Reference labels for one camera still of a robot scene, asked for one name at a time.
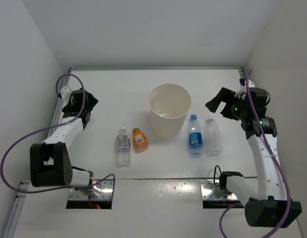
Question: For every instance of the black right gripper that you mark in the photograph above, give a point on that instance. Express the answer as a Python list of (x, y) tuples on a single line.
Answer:
[(226, 95)]

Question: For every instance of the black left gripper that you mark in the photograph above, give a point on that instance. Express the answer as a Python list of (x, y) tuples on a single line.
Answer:
[(91, 101)]

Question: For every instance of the clear bottle blue label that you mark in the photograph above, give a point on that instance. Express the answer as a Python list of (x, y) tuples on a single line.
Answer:
[(195, 141)]

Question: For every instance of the clear unlabelled plastic bottle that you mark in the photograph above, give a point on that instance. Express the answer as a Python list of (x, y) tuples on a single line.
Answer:
[(213, 145)]

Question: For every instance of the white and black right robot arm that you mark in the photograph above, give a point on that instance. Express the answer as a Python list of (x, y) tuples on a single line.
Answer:
[(268, 205)]

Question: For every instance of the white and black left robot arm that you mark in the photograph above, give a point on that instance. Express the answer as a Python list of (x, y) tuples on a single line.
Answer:
[(50, 164)]

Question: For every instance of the cream plastic bin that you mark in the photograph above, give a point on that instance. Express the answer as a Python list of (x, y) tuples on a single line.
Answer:
[(168, 105)]

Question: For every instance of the clear bottle white label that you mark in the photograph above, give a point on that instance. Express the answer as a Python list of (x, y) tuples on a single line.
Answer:
[(123, 148)]

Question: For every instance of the orange plastic bottle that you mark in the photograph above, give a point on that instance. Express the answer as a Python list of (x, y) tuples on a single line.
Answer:
[(140, 141)]

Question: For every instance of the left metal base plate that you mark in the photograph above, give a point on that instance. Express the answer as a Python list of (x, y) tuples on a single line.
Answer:
[(100, 192)]

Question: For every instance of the metal base plate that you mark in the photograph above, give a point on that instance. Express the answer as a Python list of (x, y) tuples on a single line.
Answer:
[(210, 192), (100, 192)]

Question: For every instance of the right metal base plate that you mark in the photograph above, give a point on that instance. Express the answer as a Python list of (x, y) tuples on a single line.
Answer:
[(210, 192)]

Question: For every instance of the left aluminium frame rail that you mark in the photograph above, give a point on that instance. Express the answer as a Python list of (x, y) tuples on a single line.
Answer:
[(38, 152)]

